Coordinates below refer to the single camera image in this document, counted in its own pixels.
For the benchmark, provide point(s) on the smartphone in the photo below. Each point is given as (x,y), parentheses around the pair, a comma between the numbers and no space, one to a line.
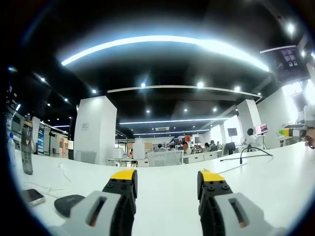
(32,196)

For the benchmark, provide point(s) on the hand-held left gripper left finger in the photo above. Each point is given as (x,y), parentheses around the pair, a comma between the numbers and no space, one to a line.
(98,211)

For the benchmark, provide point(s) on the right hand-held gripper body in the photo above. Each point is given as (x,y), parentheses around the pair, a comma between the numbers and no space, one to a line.
(308,115)

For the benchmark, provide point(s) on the hanging dark screen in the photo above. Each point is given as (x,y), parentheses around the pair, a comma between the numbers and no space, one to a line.
(289,62)

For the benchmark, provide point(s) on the black standing monitor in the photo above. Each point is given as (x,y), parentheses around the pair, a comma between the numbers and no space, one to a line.
(232,131)

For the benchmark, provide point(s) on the desk monitor with pink picture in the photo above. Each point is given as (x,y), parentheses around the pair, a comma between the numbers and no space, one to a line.
(261,129)

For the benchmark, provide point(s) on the black round pad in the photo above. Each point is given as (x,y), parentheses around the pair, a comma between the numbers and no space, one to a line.
(67,202)

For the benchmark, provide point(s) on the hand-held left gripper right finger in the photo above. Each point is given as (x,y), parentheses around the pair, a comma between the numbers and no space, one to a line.
(229,214)

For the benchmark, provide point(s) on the white tall appliance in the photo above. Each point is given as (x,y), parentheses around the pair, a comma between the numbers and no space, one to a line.
(139,148)

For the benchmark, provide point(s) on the person's right hand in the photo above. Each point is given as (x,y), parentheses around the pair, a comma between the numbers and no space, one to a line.
(311,141)

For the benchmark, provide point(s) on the white desk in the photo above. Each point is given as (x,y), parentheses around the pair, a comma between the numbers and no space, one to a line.
(167,196)

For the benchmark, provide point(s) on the white mesh office chair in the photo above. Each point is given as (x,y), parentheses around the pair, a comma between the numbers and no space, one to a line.
(165,158)

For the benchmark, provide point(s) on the ceiling air vent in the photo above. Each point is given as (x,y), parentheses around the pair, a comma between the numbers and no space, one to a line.
(162,128)

